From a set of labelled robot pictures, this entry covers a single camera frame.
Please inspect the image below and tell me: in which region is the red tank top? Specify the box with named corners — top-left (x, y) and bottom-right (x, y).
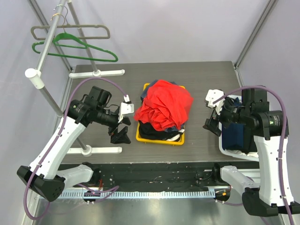
top-left (134, 80), bottom-right (194, 131)

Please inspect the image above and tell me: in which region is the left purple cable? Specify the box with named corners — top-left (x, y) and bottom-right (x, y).
top-left (24, 77), bottom-right (130, 220)

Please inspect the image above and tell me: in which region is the navy garment in basket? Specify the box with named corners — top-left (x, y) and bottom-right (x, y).
top-left (221, 97), bottom-right (257, 154)

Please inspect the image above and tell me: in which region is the metal clothes rack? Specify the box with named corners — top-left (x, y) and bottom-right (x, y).
top-left (24, 0), bottom-right (125, 157)

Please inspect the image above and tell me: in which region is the black garment in tray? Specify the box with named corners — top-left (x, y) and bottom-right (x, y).
top-left (138, 121), bottom-right (184, 141)

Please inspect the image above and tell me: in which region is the white plastic laundry basket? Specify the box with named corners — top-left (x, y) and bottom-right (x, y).
top-left (218, 95), bottom-right (261, 162)

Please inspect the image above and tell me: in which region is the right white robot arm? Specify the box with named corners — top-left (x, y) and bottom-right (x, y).
top-left (203, 86), bottom-right (300, 217)

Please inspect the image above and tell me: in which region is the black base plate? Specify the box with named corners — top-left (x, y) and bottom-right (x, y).
top-left (58, 161), bottom-right (261, 191)

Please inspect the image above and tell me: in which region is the blue grey garment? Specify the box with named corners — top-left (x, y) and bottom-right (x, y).
top-left (140, 79), bottom-right (184, 133)

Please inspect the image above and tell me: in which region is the grey clothes hanger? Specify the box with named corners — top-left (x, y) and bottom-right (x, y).
top-left (30, 24), bottom-right (111, 40)

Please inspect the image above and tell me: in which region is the yellow plastic tray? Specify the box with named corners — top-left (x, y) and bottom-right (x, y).
top-left (134, 80), bottom-right (193, 143)

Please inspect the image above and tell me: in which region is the green clothes hanger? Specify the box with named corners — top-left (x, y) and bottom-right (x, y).
top-left (47, 32), bottom-right (119, 62)

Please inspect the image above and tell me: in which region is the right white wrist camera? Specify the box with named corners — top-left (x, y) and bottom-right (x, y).
top-left (205, 89), bottom-right (224, 115)

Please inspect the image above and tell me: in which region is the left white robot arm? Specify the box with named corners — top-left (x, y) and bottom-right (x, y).
top-left (17, 86), bottom-right (134, 202)

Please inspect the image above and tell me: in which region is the white slotted cable duct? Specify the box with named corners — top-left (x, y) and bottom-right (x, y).
top-left (59, 189), bottom-right (215, 199)

